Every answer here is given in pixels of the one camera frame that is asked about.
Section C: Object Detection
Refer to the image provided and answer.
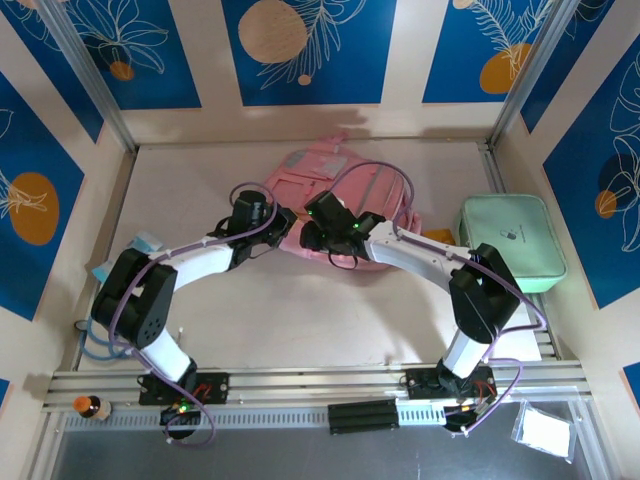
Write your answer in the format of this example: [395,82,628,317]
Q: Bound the pink school backpack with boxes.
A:
[263,132,424,271]

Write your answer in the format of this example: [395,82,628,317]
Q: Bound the blue tissue pack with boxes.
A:
[91,229,164,281]

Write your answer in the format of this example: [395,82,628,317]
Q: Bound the clear bag white pad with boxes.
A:
[510,399,576,464]

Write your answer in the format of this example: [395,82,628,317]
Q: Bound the mint green zip case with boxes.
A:
[453,193,569,295]

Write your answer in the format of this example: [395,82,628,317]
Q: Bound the black controller board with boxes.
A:
[444,399,496,432]
[159,403,201,427]

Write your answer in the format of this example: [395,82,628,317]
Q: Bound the brown bottle orange cap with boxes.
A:
[73,394,114,422]

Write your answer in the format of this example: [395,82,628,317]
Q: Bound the aluminium frame rail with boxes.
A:
[42,364,594,414]

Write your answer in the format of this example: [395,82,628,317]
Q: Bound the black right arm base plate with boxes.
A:
[405,367,499,401]

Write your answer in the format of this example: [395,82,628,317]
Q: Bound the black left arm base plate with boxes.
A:
[138,370,231,406]

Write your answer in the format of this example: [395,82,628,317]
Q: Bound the black cable duct block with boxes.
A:
[327,398,401,436]

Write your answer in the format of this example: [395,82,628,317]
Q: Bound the white slotted cable duct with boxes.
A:
[397,398,446,426]

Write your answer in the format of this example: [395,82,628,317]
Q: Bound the grey slotted cable duct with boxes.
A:
[63,408,331,432]

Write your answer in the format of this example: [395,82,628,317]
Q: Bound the light blue coiled cable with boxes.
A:
[81,314,134,362]

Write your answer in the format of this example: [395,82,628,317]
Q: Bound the aluminium frame post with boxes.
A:
[487,0,576,146]
[37,0,139,154]

